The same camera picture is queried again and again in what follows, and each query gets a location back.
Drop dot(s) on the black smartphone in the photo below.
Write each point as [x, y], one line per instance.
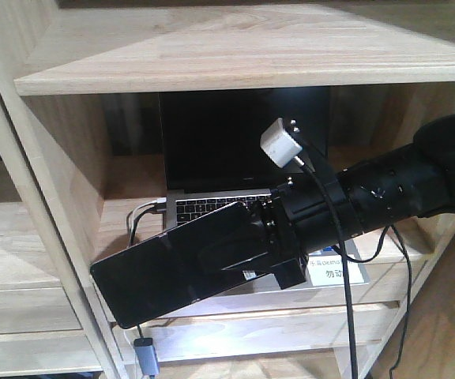
[160, 275]

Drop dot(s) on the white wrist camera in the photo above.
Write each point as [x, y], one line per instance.
[279, 145]

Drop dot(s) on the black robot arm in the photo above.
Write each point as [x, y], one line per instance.
[417, 179]

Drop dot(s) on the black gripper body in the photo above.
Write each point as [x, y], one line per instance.
[304, 227]

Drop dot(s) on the grey open laptop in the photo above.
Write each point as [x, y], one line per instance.
[212, 150]

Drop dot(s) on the light wooden desk shelf unit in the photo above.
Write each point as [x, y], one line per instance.
[64, 195]

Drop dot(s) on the white label sticker right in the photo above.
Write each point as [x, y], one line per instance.
[328, 271]

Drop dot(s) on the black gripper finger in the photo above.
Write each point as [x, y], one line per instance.
[237, 231]
[260, 264]

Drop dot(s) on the grey usb hub adapter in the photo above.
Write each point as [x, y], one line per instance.
[146, 356]

